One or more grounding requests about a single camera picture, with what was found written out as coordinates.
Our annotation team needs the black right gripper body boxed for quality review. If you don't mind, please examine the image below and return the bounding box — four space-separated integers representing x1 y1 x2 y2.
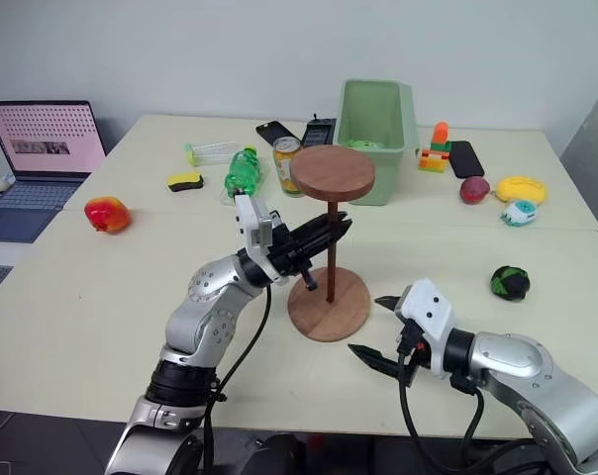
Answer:
394 318 433 389

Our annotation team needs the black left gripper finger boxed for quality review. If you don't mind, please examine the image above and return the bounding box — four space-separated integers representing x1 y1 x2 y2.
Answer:
295 222 353 264
289 210 351 244

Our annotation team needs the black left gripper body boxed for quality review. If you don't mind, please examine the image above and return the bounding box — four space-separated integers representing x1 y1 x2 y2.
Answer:
265 211 321 294

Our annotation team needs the wooden pole with round disc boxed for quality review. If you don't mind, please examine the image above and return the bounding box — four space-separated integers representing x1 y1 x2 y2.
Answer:
289 143 377 305

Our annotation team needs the round wooden base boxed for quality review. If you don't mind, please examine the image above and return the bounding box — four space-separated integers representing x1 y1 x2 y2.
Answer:
286 266 372 344

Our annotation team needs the yellow drink can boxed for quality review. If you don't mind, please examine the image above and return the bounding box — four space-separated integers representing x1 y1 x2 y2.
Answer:
271 136 306 199

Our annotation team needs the black remote control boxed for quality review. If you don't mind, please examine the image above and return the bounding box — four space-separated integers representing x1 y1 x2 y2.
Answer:
300 113 338 148

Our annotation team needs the green plastic bottle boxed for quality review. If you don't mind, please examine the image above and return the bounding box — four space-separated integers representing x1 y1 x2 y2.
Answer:
222 143 263 200

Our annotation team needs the black smartphone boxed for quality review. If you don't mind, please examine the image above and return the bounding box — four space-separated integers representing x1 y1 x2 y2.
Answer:
254 120 303 147
448 140 486 180

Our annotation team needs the green and black ball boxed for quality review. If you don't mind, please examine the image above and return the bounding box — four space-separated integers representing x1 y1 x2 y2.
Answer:
489 264 531 300

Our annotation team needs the yellow and black sponge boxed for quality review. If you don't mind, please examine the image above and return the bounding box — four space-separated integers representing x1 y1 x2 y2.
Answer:
165 170 206 194

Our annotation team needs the light green plastic bin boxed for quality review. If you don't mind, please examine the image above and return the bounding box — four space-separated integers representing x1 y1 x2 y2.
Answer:
333 78 421 207

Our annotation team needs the clear box with green end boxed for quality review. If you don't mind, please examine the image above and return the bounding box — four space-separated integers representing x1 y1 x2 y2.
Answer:
183 141 239 167

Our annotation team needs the colourful toy brick stack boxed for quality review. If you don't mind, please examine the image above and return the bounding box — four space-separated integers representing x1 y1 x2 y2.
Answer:
417 140 452 173

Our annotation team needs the dark red toy fruit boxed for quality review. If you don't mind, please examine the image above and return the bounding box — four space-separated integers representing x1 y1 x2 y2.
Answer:
458 175 492 206

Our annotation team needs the dark rounded shape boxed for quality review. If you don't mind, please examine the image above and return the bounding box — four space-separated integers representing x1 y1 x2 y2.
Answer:
239 431 311 475

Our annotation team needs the white and teal gadget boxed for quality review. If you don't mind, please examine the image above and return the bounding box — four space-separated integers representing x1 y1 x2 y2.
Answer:
499 198 539 228

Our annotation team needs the red and yellow toy fruit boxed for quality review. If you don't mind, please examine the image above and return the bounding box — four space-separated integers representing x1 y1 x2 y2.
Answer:
83 195 133 235

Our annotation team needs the open laptop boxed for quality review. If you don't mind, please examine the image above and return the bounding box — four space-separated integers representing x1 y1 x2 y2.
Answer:
0 100 108 244

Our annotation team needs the grey panel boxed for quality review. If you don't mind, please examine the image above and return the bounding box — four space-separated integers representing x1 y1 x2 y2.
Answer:
557 68 598 234

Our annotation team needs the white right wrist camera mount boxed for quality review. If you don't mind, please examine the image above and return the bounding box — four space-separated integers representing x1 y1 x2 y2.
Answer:
394 277 454 343

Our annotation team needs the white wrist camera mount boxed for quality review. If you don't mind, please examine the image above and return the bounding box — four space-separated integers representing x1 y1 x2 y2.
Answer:
394 277 454 343
233 193 283 262

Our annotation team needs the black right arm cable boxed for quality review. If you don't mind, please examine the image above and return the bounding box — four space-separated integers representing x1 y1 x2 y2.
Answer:
396 335 486 441

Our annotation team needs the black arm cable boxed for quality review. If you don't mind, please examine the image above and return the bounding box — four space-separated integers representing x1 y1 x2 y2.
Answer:
201 283 275 475
396 335 486 441

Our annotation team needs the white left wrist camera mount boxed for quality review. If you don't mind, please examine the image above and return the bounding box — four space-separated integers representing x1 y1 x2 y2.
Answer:
233 193 283 262

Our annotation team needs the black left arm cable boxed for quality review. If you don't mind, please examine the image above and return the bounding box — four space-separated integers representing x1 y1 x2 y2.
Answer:
201 283 275 475

